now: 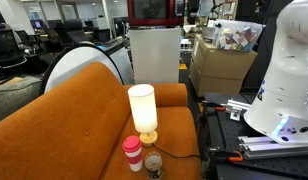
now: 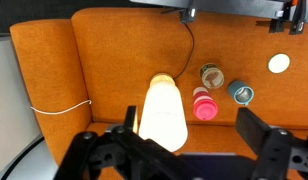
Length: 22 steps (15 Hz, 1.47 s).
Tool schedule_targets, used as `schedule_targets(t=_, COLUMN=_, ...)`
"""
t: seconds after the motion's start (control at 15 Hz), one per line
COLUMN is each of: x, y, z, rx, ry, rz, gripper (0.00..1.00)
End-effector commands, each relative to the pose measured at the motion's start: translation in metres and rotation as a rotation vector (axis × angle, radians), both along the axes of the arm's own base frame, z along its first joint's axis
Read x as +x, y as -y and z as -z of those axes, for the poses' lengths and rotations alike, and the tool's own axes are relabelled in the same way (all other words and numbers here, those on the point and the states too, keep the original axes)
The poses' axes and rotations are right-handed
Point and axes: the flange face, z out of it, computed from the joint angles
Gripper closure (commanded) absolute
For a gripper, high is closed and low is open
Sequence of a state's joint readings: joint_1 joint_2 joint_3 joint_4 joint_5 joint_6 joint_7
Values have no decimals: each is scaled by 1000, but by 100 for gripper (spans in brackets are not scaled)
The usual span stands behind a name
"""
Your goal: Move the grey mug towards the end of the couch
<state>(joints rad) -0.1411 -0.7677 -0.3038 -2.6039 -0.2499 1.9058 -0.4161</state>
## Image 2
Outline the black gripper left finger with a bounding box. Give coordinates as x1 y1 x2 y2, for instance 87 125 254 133
124 106 138 133

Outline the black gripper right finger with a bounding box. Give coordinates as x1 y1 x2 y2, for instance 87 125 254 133
235 107 271 154

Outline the grey-blue mug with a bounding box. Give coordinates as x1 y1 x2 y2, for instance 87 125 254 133
227 80 254 106

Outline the orange fabric couch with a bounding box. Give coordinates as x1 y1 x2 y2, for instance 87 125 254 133
10 8 308 162

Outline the white table lamp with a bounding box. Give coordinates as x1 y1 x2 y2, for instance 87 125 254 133
139 73 188 152

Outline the pink and white cup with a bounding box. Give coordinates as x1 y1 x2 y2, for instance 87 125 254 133
193 87 218 121

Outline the glass jar with label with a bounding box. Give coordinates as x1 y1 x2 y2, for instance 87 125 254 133
200 63 224 89

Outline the white round lid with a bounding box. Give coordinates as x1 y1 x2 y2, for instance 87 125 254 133
268 53 290 74

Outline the black clamp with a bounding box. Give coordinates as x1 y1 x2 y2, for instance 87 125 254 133
269 0 307 35

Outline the white string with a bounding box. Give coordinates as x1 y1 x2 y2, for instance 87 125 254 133
30 99 93 116

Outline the black lamp cable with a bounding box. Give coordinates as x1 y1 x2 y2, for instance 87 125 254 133
173 21 196 81

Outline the black metal table frame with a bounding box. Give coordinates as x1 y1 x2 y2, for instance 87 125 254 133
129 0 308 20

